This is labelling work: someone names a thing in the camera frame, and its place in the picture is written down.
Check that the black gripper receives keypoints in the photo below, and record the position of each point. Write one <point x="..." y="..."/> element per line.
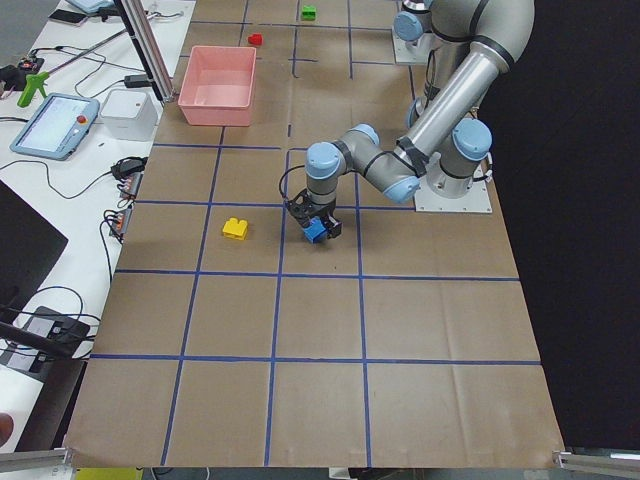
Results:
<point x="321" y="208"/>

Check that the blue toy block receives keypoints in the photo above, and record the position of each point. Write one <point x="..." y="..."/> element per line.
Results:
<point x="315" y="231"/>

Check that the red toy block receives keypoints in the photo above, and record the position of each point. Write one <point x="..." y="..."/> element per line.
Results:
<point x="256" y="39"/>

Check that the green toy block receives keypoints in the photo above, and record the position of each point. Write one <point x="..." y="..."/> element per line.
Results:
<point x="308" y="13"/>

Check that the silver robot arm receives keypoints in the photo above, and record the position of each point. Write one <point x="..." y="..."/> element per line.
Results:
<point x="473" y="43"/>

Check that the pink plastic box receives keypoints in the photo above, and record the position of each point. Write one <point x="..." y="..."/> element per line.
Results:
<point x="218" y="86"/>

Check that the white square box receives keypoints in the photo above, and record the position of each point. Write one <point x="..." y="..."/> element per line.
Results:
<point x="129" y="115"/>

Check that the yellow toy block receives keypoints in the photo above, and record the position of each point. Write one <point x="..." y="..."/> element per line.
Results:
<point x="235" y="228"/>

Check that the black power adapter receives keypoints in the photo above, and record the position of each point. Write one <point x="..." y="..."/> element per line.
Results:
<point x="136" y="81"/>

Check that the teach pendant tablet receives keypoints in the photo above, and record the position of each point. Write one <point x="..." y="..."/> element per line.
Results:
<point x="57" y="127"/>

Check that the black smartphone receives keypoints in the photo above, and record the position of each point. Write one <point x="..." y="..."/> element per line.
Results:
<point x="68" y="17"/>

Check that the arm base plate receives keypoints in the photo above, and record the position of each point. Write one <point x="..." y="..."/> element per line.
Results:
<point x="452" y="200"/>
<point x="412" y="45"/>

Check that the aluminium frame post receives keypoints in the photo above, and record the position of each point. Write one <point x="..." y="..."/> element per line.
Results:
<point x="137" y="24"/>

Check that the green handled reacher tool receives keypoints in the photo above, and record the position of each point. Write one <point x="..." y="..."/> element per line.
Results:
<point x="34" y="83"/>

